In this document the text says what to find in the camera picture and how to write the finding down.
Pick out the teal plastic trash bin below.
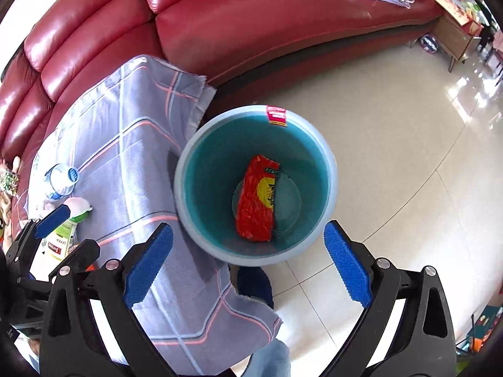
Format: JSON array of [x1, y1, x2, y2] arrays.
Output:
[[174, 106, 338, 266]]

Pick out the white green paper cup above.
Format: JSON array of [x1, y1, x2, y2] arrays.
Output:
[[43, 197, 92, 261]]

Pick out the red leather sofa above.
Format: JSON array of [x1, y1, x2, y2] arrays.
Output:
[[1, 0, 442, 228]]

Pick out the grey plaid cloth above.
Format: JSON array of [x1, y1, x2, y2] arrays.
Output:
[[25, 55, 291, 376]]

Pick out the clear plastic water bottle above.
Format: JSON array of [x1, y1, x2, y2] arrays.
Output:
[[43, 163, 79, 200]]

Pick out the wooden side table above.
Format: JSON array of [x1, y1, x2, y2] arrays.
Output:
[[432, 0, 484, 72]]

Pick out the yellow red snack wrapper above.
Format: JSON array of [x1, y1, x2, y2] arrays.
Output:
[[235, 155, 280, 243]]

